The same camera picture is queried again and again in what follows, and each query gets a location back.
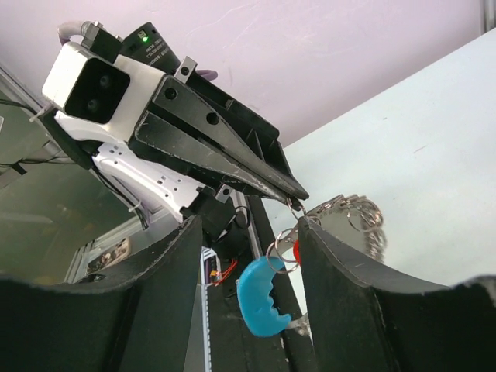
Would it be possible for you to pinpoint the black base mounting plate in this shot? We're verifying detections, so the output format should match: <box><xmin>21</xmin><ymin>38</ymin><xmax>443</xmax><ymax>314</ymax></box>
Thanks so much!
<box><xmin>204</xmin><ymin>193</ymin><xmax>317</xmax><ymax>371</ymax></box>

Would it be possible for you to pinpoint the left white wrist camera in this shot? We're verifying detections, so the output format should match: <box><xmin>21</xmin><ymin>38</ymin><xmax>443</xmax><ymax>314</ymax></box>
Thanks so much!
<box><xmin>42</xmin><ymin>42</ymin><xmax>165</xmax><ymax>143</ymax></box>

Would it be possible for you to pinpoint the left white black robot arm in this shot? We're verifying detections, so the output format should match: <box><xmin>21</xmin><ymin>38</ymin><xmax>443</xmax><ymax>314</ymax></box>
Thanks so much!
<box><xmin>39</xmin><ymin>21</ymin><xmax>308</xmax><ymax>243</ymax></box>

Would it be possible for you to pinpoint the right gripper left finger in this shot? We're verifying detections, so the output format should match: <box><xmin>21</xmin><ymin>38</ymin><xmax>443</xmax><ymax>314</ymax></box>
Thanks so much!
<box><xmin>1</xmin><ymin>216</ymin><xmax>202</xmax><ymax>371</ymax></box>

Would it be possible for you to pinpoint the white slotted cable duct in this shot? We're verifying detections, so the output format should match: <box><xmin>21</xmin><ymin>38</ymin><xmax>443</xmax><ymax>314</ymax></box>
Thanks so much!
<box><xmin>200</xmin><ymin>247</ymin><xmax>220</xmax><ymax>372</ymax></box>

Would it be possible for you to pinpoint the red key tag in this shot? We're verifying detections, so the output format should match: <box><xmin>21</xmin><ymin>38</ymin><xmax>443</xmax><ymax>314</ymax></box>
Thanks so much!
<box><xmin>292</xmin><ymin>240</ymin><xmax>301</xmax><ymax>265</ymax></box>

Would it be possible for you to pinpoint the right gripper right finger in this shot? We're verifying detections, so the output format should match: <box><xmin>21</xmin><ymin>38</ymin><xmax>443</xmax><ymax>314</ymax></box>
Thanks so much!
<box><xmin>298</xmin><ymin>218</ymin><xmax>495</xmax><ymax>371</ymax></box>

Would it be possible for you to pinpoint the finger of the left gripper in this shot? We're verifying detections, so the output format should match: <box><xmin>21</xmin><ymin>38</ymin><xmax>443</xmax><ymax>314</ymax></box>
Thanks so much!
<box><xmin>133</xmin><ymin>112</ymin><xmax>295</xmax><ymax>204</ymax></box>
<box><xmin>153</xmin><ymin>73</ymin><xmax>310</xmax><ymax>201</ymax></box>

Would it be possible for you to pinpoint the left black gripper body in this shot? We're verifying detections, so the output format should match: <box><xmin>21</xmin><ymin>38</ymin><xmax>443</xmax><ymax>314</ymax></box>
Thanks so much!
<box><xmin>115</xmin><ymin>56</ymin><xmax>241</xmax><ymax>195</ymax></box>

